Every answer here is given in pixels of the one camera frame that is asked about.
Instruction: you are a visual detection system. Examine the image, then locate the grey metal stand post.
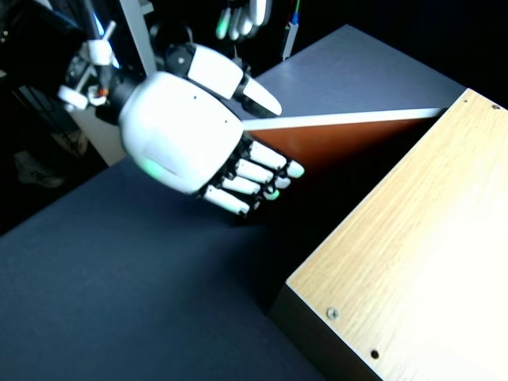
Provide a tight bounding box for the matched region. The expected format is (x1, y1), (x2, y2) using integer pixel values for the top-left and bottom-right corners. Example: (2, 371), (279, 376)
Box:
(118, 0), (160, 79)

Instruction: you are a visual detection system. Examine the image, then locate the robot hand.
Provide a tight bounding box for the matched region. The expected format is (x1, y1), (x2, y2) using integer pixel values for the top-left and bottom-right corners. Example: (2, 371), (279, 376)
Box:
(215, 0), (271, 42)
(117, 41), (306, 218)

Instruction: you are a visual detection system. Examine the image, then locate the grey table cloth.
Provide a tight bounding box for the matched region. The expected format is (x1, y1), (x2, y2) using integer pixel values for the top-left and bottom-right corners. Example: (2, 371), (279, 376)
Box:
(0, 23), (468, 381)

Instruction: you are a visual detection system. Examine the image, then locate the light wood cabinet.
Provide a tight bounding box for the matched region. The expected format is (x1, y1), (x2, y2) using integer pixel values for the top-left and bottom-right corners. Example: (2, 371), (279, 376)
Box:
(269, 87), (508, 381)

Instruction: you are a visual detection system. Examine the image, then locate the grey adapter with coloured wires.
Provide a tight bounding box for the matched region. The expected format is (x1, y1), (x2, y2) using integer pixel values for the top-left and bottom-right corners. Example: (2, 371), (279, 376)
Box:
(281, 0), (303, 60)

